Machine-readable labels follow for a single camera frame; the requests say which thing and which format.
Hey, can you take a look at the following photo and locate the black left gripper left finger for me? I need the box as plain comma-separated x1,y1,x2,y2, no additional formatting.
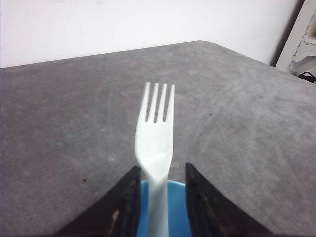
56,166,141,237

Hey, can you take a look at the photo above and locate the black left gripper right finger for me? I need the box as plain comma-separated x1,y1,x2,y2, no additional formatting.
185,162,272,237

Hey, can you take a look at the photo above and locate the light blue plastic cup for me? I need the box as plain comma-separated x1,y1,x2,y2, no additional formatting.
137,180,192,237

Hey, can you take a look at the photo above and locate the white plastic fork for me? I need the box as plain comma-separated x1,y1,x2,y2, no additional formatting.
135,83,175,237

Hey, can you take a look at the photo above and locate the white equipment in background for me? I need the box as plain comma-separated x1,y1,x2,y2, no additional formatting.
272,0,316,85

